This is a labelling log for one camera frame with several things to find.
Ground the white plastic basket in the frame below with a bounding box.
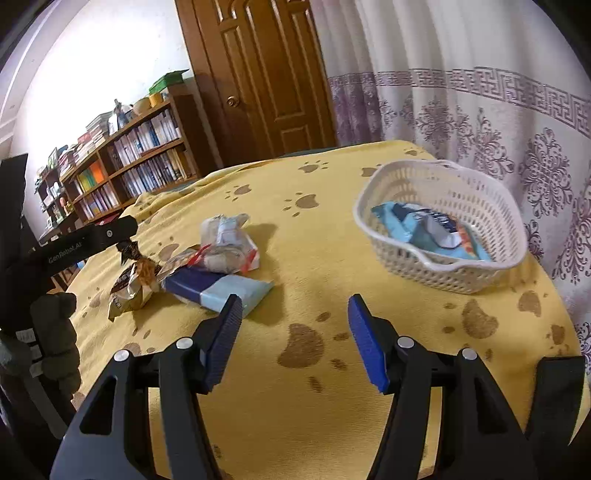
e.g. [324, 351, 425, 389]
[353, 159, 529, 295]

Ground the person's left hand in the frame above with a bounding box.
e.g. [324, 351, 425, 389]
[0, 292, 82, 398]

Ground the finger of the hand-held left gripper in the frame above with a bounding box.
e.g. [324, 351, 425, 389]
[85, 215, 140, 253]

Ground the blue and light blue packet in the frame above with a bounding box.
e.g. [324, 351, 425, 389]
[161, 267, 274, 319]

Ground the brown wooden door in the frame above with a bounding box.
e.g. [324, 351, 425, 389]
[174, 0, 339, 162]

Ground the yellow paw-print blanket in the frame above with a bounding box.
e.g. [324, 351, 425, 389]
[65, 140, 585, 480]

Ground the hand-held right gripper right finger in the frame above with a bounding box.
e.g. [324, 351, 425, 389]
[347, 294, 540, 480]

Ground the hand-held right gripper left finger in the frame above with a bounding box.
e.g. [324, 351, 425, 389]
[48, 293, 244, 480]

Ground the clear red-trimmed snack packet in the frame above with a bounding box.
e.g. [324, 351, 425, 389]
[159, 242, 260, 275]

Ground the white purple patterned curtain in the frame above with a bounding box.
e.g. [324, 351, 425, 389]
[310, 0, 591, 374]

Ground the dark blue white snack packet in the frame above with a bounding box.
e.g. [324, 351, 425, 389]
[406, 206, 462, 250]

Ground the brown walnut snack packet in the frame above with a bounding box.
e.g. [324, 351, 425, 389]
[107, 241, 163, 322]

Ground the green box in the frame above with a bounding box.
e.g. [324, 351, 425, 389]
[148, 69, 190, 94]

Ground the stack of books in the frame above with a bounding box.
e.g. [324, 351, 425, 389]
[74, 112, 115, 155]

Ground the wooden bookshelf with books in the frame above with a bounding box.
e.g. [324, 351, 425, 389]
[59, 85, 201, 223]

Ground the dark small shelf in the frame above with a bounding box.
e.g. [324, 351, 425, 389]
[34, 164, 81, 243]

